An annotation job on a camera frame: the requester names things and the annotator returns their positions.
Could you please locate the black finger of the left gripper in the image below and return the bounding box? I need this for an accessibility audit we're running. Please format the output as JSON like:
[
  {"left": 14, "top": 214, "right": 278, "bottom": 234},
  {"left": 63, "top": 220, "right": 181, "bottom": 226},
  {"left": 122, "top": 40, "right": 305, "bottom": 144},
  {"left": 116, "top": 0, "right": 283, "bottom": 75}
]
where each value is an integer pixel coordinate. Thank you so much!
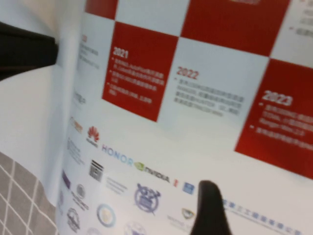
[
  {"left": 0, "top": 52, "right": 59, "bottom": 81},
  {"left": 0, "top": 22, "right": 59, "bottom": 53}
]

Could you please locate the white printed book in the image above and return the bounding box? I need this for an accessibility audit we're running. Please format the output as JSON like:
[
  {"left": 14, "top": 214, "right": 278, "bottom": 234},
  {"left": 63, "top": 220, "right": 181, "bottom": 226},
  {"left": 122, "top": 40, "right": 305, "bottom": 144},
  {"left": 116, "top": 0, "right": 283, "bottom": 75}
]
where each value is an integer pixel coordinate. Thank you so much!
[{"left": 0, "top": 0, "right": 313, "bottom": 235}]

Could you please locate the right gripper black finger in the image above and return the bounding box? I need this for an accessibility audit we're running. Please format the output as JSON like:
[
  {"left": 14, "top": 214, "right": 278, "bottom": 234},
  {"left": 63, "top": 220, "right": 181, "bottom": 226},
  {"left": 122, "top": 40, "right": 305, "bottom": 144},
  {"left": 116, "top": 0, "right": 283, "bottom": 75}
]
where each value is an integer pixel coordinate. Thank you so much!
[{"left": 189, "top": 180, "right": 235, "bottom": 235}]

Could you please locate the grey checked tablecloth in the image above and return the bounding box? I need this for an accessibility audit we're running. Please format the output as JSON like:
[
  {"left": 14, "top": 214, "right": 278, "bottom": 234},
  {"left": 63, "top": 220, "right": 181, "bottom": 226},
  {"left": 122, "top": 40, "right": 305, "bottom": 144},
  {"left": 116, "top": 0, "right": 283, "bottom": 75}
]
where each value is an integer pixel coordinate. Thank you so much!
[{"left": 0, "top": 151, "right": 61, "bottom": 235}]

